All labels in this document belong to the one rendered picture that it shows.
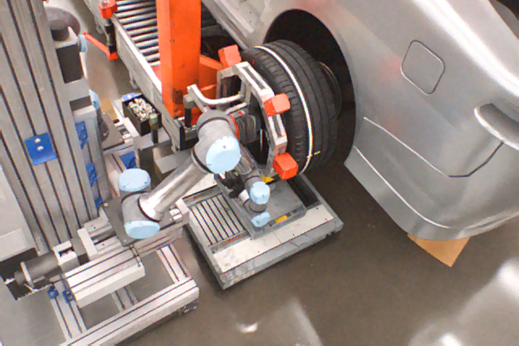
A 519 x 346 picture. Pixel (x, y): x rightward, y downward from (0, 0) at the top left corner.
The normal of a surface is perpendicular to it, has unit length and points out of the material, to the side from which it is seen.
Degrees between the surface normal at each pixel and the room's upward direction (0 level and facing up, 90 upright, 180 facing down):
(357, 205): 0
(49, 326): 0
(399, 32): 90
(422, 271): 0
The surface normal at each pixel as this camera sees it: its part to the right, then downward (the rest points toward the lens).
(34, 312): 0.11, -0.66
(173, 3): 0.51, 0.68
